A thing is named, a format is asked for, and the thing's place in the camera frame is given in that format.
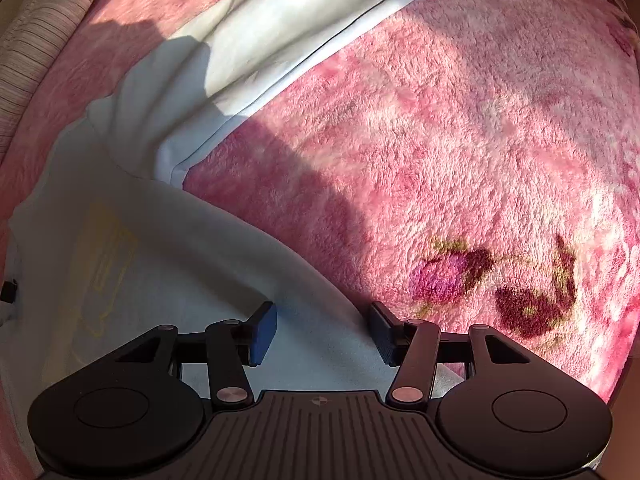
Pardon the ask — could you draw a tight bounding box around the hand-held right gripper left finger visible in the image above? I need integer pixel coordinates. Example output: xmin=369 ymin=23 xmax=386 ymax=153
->
xmin=112 ymin=301 xmax=279 ymax=407

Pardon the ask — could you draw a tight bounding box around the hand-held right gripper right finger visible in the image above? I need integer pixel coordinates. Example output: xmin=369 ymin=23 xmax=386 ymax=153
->
xmin=369 ymin=301 xmax=532 ymax=406

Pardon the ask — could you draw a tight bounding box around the light blue sweatshirt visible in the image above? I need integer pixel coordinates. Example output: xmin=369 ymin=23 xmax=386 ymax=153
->
xmin=0 ymin=0 xmax=466 ymax=413

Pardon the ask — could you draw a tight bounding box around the pink floral blanket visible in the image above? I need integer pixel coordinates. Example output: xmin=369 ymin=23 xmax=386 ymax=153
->
xmin=0 ymin=0 xmax=637 ymax=478

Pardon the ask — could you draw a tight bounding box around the striped duvet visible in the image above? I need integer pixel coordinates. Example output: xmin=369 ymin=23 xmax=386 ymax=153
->
xmin=0 ymin=0 xmax=122 ymax=162

